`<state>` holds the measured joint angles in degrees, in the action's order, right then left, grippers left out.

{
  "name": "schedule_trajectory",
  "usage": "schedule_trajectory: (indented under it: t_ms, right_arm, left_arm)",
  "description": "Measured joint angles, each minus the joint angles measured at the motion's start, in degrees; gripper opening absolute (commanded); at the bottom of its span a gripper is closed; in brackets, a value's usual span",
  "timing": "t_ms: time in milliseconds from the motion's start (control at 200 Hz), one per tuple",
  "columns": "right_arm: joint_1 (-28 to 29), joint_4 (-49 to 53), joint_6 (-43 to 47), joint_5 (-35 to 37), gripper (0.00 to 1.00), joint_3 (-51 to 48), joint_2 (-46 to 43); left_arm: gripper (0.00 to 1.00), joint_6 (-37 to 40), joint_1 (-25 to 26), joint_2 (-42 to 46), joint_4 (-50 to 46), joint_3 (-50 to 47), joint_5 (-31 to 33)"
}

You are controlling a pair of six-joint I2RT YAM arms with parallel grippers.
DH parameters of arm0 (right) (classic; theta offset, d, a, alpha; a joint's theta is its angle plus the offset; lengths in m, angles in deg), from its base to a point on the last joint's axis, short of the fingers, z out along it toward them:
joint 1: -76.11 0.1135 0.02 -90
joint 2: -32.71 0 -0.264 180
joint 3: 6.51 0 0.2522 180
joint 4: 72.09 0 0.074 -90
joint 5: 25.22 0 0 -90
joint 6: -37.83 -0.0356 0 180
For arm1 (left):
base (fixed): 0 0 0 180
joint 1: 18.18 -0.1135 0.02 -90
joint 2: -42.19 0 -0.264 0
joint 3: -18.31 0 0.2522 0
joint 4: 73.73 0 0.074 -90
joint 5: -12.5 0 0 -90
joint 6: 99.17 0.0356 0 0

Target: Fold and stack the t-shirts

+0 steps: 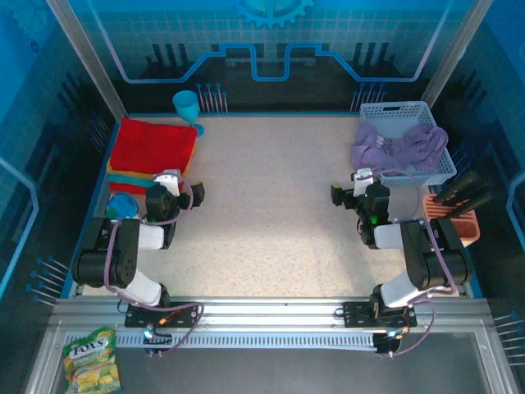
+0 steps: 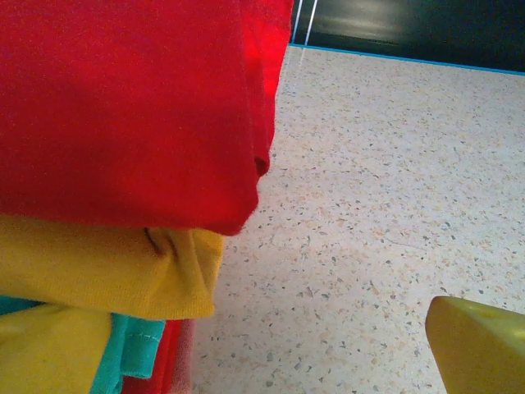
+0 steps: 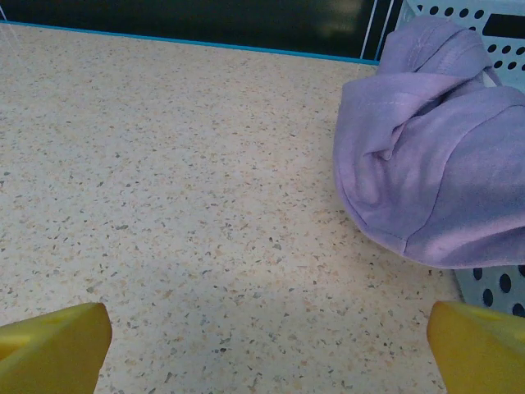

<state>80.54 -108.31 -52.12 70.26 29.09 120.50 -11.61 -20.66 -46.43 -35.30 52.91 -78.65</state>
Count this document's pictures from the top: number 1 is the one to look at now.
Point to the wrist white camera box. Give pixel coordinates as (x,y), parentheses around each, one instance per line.
(169,181)
(363,180)

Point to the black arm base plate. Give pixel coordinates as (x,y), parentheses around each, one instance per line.
(354,314)
(184,316)

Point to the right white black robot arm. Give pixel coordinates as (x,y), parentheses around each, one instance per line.
(422,254)

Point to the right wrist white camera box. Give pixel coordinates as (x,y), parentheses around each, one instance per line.
(363,180)

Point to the grey metal platform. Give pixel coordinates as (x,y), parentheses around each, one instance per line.
(287,373)

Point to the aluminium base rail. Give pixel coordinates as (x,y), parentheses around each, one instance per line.
(266,312)

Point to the pink white knife block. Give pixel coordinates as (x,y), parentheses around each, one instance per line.
(471,230)

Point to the large red folded t-shirt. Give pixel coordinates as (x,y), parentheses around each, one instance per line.
(152,143)

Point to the aluminium frame post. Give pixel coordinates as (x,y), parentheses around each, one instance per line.
(464,41)
(78,41)

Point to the lavender plastic basket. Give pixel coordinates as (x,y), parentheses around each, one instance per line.
(414,113)

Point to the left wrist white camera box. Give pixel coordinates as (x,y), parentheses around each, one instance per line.
(169,181)

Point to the green yellow candy bag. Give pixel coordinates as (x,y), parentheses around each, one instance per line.
(90,361)

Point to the teal folded t-shirt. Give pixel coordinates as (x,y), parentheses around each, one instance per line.
(131,180)

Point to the purple printed t-shirt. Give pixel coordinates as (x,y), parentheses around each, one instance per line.
(377,149)

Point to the blue green bowl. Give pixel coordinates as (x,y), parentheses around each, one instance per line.
(121,205)

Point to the blue plastic goblet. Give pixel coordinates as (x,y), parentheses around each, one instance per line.
(186,106)

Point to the thin red folded t-shirt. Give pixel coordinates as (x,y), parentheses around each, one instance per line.
(127,189)

